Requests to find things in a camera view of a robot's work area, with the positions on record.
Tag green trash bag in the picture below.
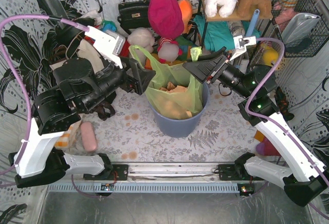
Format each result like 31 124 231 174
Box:
129 45 203 120

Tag blue trash bin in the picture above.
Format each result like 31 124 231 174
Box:
146 79 210 138

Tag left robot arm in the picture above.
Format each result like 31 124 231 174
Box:
9 58 156 188

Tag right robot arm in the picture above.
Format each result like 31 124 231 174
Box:
182 50 328 207

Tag cream canvas tote bag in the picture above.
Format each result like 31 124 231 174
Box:
50 39 104 72

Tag magenta cloth bag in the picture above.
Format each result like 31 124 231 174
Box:
148 0 184 39

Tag teal cloth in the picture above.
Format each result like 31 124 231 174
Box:
194 15 260 52

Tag pink plush doll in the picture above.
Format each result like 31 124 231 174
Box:
157 37 182 63

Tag grey patterned sneaker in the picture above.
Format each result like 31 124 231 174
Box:
227 21 245 37

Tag crumpled brown paper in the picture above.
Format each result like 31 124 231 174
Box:
152 82 202 120

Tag wooden shelf rack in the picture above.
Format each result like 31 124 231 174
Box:
197 0 275 60

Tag cream plush sheep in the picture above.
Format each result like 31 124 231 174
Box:
127 27 155 53

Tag yellow plush duck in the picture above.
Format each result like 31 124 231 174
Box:
261 42 279 66

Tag orange plush toy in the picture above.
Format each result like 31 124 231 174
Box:
178 0 193 34

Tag black leather handbag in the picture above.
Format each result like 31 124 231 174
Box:
117 0 151 34

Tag pink cylinder toy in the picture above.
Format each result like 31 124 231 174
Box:
80 122 98 152

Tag black hat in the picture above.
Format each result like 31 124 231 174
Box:
55 18 95 46

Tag silver foil pouch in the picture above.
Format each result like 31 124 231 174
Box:
281 13 321 44

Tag orange checkered towel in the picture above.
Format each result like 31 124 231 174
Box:
54 121 81 150

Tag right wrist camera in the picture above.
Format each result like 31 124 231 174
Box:
229 35 257 61

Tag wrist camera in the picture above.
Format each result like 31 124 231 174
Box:
229 35 257 61
85 26 125 69

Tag brown patterned strap bag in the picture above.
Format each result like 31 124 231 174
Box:
90 101 116 121

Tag blue handled mop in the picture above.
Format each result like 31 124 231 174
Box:
245 9 260 37

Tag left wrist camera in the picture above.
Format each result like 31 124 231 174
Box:
85 26 125 69

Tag black wire basket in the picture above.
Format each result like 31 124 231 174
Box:
271 0 328 58

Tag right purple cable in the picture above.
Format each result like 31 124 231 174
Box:
244 38 329 218

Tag purple cable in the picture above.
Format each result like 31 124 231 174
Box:
244 38 329 218
0 14 114 199

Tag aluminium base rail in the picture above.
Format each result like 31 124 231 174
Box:
38 161 312 194

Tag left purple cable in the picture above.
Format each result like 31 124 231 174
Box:
0 14 114 199

